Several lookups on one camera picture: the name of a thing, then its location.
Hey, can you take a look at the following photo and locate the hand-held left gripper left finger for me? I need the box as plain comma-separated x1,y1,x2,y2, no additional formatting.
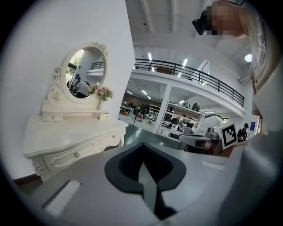
28,143,160,226

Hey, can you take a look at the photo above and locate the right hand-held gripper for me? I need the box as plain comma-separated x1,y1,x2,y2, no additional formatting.
178,121,238,155

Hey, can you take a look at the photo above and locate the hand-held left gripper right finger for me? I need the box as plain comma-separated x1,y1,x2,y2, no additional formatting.
143,143,246,226

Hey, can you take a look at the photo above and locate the white dressing table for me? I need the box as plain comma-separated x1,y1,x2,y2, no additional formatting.
23,103,129,183

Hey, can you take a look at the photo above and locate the white shelf with dark bags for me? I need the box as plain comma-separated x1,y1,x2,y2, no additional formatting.
161,102,204,134

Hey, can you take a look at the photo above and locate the narrow white storage shelf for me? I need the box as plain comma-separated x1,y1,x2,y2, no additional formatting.
148,103,161,122

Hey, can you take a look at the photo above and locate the black balcony railing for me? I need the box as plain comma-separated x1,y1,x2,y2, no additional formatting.
134,58,245,108

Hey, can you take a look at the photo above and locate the pink and white flower bouquet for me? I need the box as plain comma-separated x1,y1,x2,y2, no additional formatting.
88,84,115,103

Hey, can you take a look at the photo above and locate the person's beige printed shirt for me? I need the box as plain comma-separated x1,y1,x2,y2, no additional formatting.
238,0,283,137

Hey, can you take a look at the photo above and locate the oval white framed mirror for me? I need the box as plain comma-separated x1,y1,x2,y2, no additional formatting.
41,41,110,107

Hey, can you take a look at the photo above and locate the person's head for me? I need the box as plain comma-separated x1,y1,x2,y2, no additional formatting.
205,0,248,41

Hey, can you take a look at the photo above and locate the black head-mounted camera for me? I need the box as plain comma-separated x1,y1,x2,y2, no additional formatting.
191,10,209,36

